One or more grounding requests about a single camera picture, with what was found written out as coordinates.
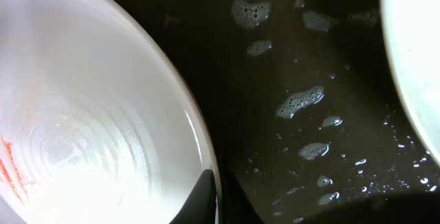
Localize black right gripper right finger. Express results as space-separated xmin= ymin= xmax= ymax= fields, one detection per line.
xmin=221 ymin=174 xmax=264 ymax=224

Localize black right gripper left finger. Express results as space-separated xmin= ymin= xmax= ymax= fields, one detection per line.
xmin=170 ymin=169 xmax=217 ymax=224

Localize white plate with red stain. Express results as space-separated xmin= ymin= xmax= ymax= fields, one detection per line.
xmin=1 ymin=0 xmax=221 ymax=223

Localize dark brown plastic tray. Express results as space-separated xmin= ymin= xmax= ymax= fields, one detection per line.
xmin=114 ymin=0 xmax=439 ymax=223

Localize white plate at tray corner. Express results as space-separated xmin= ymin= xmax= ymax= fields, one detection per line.
xmin=380 ymin=0 xmax=439 ymax=161

